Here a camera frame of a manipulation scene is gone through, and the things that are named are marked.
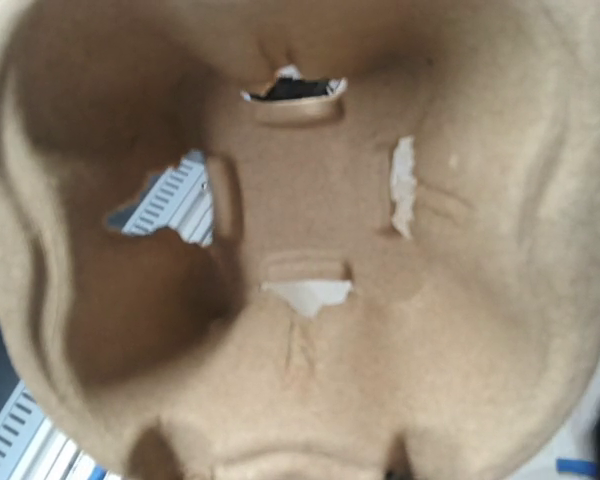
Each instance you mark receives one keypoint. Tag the brown cardboard cup carrier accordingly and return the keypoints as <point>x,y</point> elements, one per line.
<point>404,269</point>

